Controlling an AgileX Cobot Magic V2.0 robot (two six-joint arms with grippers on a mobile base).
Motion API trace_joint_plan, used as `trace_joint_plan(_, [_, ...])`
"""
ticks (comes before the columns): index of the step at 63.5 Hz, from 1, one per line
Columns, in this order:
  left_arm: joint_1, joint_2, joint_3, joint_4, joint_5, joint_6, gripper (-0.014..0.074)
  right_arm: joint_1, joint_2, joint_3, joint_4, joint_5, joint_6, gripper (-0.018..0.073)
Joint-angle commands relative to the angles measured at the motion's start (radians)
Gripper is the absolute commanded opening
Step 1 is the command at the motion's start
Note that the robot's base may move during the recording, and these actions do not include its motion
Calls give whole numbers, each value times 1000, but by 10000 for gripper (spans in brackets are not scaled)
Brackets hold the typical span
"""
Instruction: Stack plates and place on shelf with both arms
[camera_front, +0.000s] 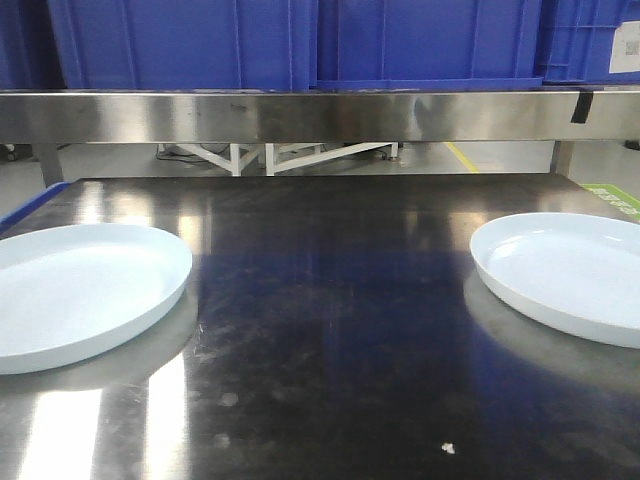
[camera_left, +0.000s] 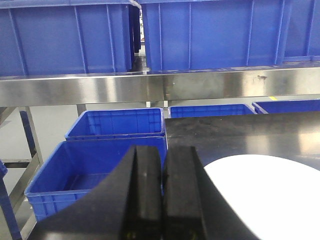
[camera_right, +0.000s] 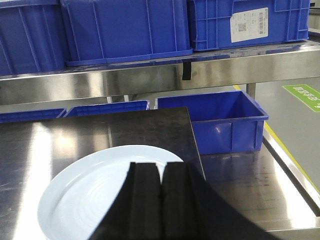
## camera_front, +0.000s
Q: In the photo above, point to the light blue plate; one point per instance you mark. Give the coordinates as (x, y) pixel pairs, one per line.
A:
(576, 273)
(73, 292)

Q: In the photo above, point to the large blue crate middle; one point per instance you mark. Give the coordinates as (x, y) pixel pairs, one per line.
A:
(427, 45)

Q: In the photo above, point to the large blue crate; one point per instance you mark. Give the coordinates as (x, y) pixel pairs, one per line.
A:
(185, 45)
(427, 45)

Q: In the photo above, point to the black tape strip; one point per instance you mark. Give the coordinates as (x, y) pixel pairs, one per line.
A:
(582, 107)

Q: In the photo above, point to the large blue crate left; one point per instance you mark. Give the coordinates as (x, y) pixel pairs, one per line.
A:
(185, 45)

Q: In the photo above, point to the blue crate with label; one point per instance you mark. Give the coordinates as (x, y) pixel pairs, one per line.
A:
(588, 42)

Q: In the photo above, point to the white metal frame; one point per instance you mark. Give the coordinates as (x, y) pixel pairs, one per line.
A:
(275, 158)

